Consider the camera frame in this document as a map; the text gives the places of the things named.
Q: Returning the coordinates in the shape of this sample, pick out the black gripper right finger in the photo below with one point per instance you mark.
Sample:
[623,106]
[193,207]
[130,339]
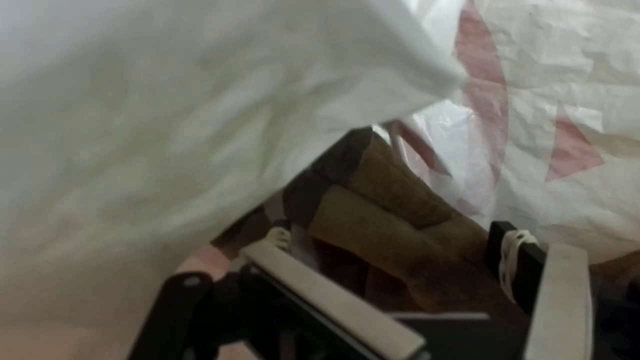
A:
[575,313]

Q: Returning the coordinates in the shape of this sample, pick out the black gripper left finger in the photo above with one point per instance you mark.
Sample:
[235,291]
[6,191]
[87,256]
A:
[275,306]

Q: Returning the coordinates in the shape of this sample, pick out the brown plush moose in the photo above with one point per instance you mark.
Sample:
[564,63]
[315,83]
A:
[423,252]

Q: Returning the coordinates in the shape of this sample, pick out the white orange plastic bag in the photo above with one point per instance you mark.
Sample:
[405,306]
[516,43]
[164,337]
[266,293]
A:
[133,130]

